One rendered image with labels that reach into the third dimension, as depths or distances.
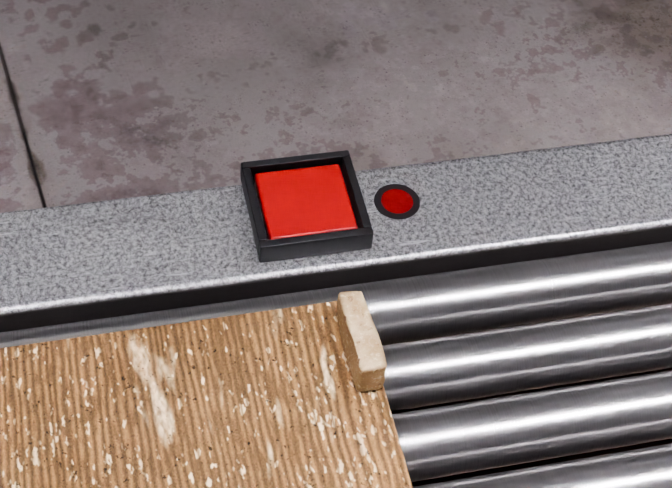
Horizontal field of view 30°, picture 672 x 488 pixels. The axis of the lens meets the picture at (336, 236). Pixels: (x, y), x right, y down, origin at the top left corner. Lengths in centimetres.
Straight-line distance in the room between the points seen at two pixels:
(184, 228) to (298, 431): 18
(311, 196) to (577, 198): 19
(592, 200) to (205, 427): 33
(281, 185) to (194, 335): 14
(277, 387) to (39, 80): 158
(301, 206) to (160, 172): 128
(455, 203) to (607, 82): 152
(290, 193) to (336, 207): 3
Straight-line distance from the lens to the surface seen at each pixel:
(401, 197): 87
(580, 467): 77
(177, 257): 83
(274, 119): 219
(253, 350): 76
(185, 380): 75
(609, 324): 83
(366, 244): 83
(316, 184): 85
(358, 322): 74
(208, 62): 229
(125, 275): 82
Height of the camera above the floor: 157
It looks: 51 degrees down
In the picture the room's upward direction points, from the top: 6 degrees clockwise
